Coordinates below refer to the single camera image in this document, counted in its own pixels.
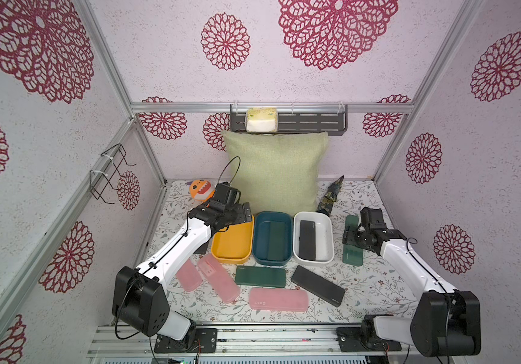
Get black wire wall rack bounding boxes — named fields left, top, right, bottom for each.
left=89, top=143, right=136, bottom=205

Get white storage box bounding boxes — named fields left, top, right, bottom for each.
left=293, top=212, right=335, bottom=266

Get black pencil case front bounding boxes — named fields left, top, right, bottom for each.
left=292, top=265, right=345, bottom=307

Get yellow storage box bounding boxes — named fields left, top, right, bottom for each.
left=211, top=220, right=254, bottom=265

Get pink pencil case far left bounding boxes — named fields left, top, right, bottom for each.
left=175, top=259, right=203, bottom=292

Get pink pencil case front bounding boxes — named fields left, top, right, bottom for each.
left=248, top=288, right=309, bottom=312

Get tissue pack on shelf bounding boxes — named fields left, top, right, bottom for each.
left=245, top=107, right=279, bottom=133

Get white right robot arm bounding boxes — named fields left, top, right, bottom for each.
left=344, top=207, right=482, bottom=357

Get orange shark plush toy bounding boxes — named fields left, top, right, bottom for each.
left=186, top=179, right=215, bottom=202

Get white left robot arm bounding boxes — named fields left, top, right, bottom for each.
left=112, top=203, right=253, bottom=341

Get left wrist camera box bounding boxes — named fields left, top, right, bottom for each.
left=213, top=182, right=241, bottom=206

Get pink pencil case middle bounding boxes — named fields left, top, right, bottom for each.
left=197, top=253, right=241, bottom=304

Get black pencil case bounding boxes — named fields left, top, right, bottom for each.
left=292, top=265, right=345, bottom=307
left=298, top=220, right=316, bottom=261
left=194, top=241, right=210, bottom=256

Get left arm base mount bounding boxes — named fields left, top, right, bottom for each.
left=154, top=328, right=218, bottom=354

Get teal storage box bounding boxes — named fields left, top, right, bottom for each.
left=252, top=212, right=293, bottom=267

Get dark green pencil case front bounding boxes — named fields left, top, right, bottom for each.
left=235, top=265, right=286, bottom=288

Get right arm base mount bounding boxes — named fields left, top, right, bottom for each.
left=336, top=326, right=402, bottom=353

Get dark wall shelf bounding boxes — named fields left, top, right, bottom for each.
left=229, top=104, right=348, bottom=137

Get green pillow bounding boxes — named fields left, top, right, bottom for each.
left=221, top=130, right=329, bottom=216

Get pink pencil case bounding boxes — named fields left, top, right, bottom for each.
left=175, top=259, right=203, bottom=292
left=248, top=288, right=309, bottom=312
left=197, top=253, right=241, bottom=304

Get floral table mat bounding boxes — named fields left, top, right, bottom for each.
left=140, top=180, right=418, bottom=323

